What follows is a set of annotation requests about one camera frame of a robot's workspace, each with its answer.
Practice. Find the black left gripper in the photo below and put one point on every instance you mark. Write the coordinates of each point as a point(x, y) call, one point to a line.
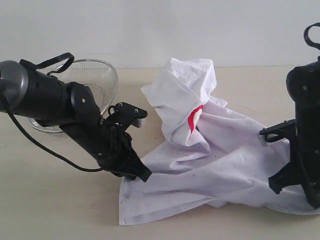
point(116, 155)

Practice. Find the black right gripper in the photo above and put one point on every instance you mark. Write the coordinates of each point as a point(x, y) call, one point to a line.
point(303, 170)

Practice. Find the white cotton t-shirt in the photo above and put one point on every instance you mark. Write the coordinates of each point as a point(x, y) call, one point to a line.
point(211, 155)

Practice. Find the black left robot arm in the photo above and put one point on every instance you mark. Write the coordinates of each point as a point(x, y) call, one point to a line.
point(26, 92)

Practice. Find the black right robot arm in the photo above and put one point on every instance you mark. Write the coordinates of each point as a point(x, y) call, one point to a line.
point(303, 86)

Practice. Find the metal mesh basket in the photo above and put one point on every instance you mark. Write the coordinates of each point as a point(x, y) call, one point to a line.
point(100, 76)

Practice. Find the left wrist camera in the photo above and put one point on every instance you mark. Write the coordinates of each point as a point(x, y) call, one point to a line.
point(125, 115)

